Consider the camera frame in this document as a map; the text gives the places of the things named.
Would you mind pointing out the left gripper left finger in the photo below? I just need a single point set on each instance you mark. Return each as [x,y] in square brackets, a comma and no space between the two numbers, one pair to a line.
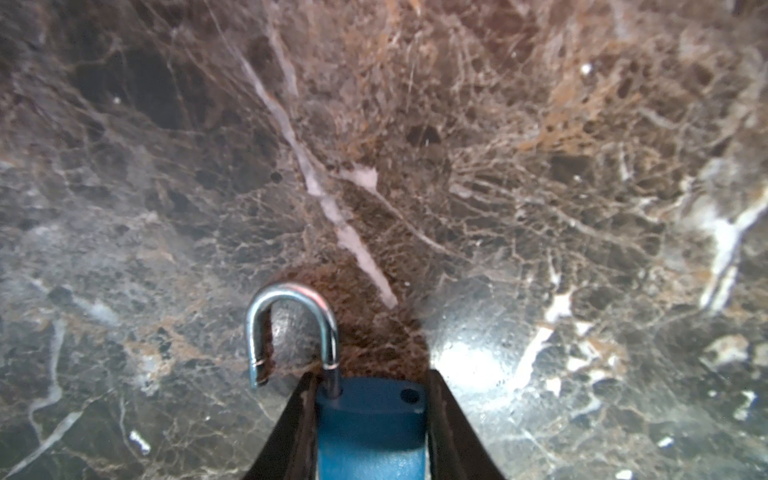
[290,452]

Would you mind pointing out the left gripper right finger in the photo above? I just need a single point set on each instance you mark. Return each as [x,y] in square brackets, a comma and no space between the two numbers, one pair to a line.
[455,450]

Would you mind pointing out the blue padlock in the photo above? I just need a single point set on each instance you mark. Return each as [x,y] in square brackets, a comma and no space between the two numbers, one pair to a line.
[367,428]

